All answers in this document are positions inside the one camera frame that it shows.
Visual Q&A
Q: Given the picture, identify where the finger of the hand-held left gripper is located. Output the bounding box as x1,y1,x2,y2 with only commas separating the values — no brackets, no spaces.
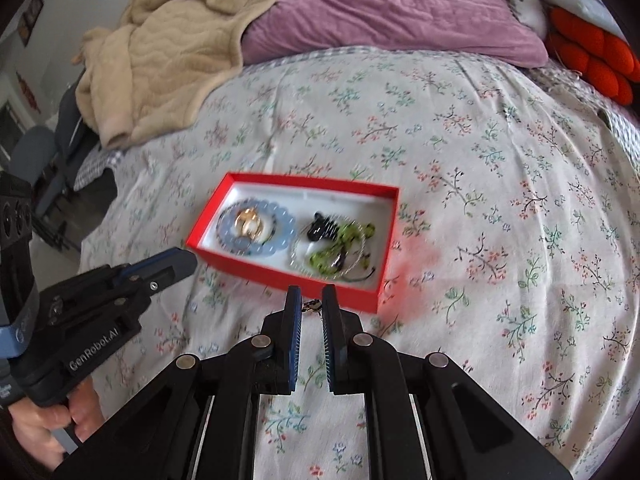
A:
119,247,199,294

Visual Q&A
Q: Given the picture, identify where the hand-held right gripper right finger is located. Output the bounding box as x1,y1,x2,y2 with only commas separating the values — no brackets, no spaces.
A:
321,284,574,480

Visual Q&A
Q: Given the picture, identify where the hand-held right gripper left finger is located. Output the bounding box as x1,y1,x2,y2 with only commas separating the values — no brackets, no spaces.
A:
52,285,304,480

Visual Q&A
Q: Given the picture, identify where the light blue beaded bracelet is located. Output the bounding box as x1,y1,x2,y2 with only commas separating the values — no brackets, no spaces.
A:
215,199,297,256

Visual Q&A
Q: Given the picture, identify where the dark beaded necklace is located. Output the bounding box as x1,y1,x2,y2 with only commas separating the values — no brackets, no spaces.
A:
305,212,342,244

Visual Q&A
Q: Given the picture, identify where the red jewelry box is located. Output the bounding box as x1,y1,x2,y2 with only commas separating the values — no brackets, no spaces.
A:
184,172,401,314

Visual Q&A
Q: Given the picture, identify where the person's left hand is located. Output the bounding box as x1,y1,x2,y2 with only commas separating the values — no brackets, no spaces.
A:
9,379,105,472

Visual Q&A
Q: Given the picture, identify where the grey blue chair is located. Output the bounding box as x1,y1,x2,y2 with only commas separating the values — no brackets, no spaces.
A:
10,79,102,222

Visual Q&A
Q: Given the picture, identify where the beige quilted blanket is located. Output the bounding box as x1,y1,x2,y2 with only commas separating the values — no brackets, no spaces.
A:
75,0,302,149

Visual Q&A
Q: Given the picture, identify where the floral bed sheet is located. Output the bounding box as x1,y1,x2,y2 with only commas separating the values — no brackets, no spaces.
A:
75,45,640,480

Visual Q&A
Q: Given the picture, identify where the purple pillow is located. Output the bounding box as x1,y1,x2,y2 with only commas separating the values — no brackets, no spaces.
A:
240,0,549,69

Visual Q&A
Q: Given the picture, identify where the orange knotted cushion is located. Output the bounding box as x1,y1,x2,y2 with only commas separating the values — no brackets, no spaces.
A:
547,7,639,107

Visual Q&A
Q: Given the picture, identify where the green beaded bracelet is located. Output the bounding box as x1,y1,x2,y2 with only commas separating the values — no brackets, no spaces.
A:
307,222,377,279

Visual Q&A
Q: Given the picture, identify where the gold ring with green stone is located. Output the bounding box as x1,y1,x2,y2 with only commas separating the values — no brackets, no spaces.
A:
234,208,264,239

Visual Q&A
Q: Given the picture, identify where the red wall decoration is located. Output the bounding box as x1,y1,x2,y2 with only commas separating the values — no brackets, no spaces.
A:
14,72,42,111

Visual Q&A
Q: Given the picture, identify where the framed wall picture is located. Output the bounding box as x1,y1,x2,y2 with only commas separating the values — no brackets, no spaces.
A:
17,0,44,44

